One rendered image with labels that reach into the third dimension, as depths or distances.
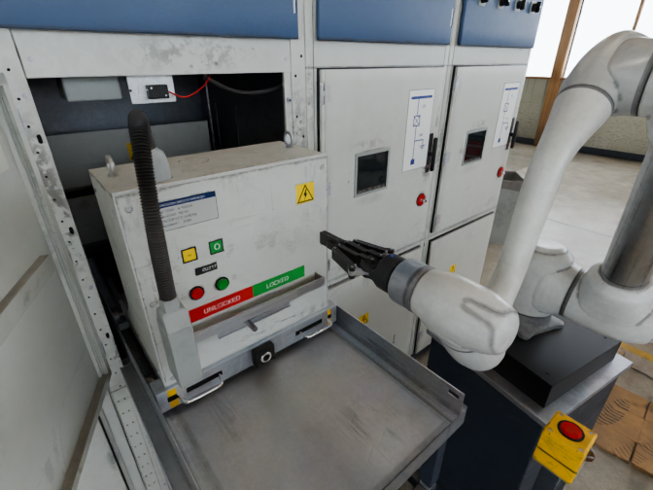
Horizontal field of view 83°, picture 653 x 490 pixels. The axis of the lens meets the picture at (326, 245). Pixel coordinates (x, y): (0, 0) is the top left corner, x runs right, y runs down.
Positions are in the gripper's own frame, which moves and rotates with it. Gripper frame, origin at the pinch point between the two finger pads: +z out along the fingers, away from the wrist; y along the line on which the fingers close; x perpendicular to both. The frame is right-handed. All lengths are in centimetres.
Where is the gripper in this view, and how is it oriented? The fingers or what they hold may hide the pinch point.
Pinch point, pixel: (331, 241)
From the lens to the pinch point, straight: 83.6
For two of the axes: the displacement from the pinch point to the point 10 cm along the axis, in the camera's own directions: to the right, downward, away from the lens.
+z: -6.4, -3.5, 6.9
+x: 0.0, -8.9, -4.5
